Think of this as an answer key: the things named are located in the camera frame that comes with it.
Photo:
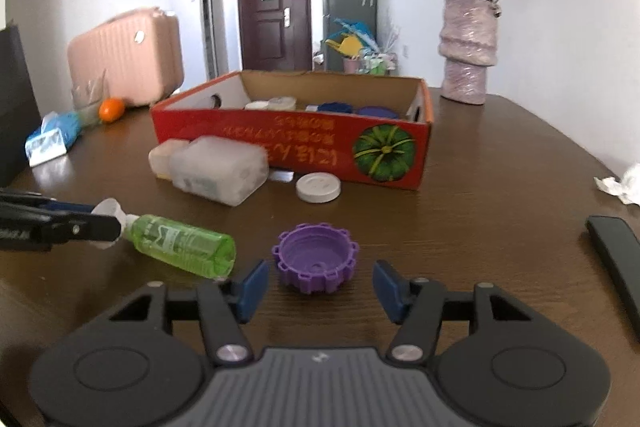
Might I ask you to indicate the blue tissue pack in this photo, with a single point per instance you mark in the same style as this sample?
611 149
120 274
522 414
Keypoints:
55 136

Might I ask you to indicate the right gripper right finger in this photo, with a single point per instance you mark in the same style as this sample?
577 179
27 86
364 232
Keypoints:
415 306

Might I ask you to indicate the dark blue ridged cap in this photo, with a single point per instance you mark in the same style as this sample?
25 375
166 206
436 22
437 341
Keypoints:
336 107

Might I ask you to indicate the black phone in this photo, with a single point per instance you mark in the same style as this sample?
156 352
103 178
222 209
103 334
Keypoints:
618 249

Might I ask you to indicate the purple ridged cap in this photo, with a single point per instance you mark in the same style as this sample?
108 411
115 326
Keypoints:
315 258

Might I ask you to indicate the blue round lid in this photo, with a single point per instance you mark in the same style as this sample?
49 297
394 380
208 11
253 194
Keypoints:
377 112

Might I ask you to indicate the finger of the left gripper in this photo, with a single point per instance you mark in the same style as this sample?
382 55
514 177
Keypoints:
57 205
71 226

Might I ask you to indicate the translucent plastic box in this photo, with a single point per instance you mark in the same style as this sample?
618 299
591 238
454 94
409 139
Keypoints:
220 170

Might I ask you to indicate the wire storage rack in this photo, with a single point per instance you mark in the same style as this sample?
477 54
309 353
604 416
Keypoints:
371 64

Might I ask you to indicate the red cardboard box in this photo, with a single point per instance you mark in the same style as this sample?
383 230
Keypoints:
388 152

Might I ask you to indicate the pink textured vase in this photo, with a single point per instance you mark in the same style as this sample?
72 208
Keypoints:
468 43

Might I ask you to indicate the orange fruit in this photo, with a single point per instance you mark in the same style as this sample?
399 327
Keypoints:
111 110

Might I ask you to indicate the dark brown door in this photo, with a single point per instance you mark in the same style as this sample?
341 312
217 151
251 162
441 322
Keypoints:
275 34

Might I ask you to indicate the pink suitcase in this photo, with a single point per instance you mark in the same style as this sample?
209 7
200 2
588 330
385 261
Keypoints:
136 54

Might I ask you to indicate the clear glass cup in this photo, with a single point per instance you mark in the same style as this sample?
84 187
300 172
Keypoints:
87 99

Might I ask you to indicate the green spray bottle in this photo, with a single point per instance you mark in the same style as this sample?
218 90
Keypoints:
201 252

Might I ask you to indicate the black paper bag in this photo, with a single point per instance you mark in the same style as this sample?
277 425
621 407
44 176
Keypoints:
19 114

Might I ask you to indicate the white round lid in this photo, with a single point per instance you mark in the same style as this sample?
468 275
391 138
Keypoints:
318 187

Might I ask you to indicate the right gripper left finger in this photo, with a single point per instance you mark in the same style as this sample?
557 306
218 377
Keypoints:
223 309

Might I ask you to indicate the crumpled white tissue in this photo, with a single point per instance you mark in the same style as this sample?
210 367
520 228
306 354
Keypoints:
626 189

